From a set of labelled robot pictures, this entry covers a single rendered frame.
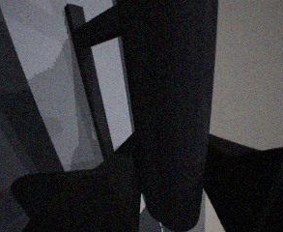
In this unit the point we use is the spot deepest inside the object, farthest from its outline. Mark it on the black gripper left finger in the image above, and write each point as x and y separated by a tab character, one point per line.
113	187

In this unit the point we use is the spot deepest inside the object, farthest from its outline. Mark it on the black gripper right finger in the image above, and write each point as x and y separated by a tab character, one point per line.
242	183

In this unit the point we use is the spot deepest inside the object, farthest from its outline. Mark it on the dark grey mat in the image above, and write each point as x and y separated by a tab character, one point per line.
25	145

